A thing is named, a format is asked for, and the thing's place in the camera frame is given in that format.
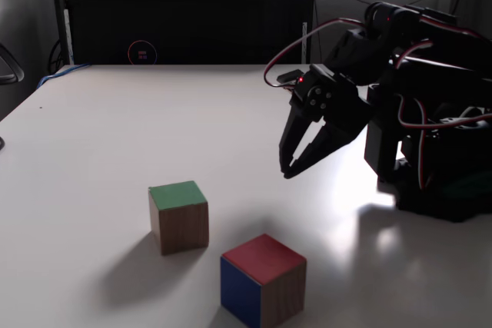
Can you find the small black camera module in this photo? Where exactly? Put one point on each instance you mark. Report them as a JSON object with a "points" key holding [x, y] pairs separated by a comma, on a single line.
{"points": [[289, 77]]}

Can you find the wooden cube with green face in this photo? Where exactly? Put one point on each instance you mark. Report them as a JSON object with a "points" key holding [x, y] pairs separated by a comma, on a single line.
{"points": [[180, 220]]}

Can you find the black chair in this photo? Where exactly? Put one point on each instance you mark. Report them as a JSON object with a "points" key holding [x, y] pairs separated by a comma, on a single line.
{"points": [[11, 70]]}

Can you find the black computer case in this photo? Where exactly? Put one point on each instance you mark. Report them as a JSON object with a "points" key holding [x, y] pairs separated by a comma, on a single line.
{"points": [[192, 24]]}

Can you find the wooden cube red blue faces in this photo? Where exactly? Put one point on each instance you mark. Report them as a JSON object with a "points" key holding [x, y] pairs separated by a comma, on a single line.
{"points": [[261, 259]]}

